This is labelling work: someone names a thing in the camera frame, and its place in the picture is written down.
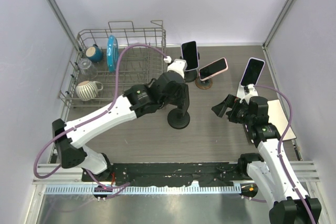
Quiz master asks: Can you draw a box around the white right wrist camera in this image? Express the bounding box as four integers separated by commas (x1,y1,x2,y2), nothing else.
241,84,258,104

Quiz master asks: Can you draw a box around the black rear phone stand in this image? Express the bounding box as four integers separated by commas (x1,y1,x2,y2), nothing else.
184,53,200,82

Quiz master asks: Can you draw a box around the blue ceramic mug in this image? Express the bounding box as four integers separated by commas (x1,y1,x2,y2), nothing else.
86,44,103,63

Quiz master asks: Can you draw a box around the black front phone stand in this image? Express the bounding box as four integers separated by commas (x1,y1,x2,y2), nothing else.
167,105,191,130

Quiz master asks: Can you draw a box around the aluminium frame post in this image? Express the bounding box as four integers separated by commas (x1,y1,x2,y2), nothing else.
46,0,82,52
263,0,295,49

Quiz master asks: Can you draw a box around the striped white mug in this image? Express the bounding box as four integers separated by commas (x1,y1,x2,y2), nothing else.
75,80,104,101

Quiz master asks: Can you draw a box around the blue plate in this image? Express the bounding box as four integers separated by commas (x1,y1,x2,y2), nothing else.
106,35,119,72

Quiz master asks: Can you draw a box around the lilac case phone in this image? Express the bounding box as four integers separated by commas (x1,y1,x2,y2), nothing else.
181,41,199,71
240,58,265,87

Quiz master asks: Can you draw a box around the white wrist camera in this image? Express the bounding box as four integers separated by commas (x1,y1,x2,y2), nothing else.
241,84,258,104
163,56,187,78

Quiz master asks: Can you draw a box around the pink case phone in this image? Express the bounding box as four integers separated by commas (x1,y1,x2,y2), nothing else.
199,58,228,81

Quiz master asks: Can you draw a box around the right aluminium frame post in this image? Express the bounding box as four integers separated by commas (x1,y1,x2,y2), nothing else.
263,0,295,49

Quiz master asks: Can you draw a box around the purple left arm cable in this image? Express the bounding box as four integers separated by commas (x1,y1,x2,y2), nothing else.
34,44,169,180

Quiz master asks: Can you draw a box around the white flat board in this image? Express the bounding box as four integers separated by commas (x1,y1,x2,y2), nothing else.
243,99,297,145

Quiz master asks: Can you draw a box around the wooden round phone stand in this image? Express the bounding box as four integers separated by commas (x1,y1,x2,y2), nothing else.
195,78,213,90

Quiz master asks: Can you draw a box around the grey wire dish rack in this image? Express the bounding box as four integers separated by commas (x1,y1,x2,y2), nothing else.
58,20,166,109

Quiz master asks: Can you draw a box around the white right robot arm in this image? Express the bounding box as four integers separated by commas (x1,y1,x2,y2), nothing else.
212,94,322,223

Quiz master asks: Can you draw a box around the black phone stand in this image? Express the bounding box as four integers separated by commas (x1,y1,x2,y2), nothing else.
184,53,200,82
167,105,191,130

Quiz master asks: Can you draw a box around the lilac case phone rear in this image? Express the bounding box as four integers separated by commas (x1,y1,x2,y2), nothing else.
181,41,199,71

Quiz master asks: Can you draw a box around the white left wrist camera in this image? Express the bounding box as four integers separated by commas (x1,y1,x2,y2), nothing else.
163,56,187,78

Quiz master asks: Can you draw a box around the clear drinking glass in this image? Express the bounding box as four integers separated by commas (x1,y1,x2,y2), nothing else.
78,58,98,78

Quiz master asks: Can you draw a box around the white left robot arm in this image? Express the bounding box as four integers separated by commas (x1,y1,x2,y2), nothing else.
52,71,190,182

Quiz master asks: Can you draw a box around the white slotted cable duct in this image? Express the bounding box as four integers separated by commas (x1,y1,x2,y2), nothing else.
44,183,242,195

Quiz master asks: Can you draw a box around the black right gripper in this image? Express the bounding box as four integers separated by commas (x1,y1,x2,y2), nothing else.
212,94,254,125

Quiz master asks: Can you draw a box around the left aluminium frame post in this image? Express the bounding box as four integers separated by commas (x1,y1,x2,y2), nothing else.
46,0,82,52

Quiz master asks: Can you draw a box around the lilac case phone right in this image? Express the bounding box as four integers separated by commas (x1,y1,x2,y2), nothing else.
240,58,265,87

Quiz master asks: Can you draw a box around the white angled phone stand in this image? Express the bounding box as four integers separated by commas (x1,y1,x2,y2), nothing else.
236,84,249,100

